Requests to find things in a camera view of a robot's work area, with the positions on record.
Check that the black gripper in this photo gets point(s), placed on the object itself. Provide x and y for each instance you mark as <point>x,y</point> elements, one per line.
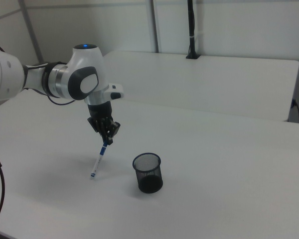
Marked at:
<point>101,115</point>

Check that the blue and white marker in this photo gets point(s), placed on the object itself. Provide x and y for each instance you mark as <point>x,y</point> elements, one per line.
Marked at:
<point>99,160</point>

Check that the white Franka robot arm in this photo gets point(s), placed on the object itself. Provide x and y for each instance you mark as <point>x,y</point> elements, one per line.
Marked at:
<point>64,77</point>

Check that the black mesh pen cup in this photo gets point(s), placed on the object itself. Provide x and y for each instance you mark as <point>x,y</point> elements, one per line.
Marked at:
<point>149,178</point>

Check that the grey partition frame post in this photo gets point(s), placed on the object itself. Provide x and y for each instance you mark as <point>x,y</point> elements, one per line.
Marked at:
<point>155,25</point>

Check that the slanted grey partition post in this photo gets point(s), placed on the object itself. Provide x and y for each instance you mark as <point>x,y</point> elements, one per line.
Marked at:
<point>32,32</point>

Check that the black camera pole with clamp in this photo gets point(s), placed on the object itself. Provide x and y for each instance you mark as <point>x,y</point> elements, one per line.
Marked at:
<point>191,30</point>

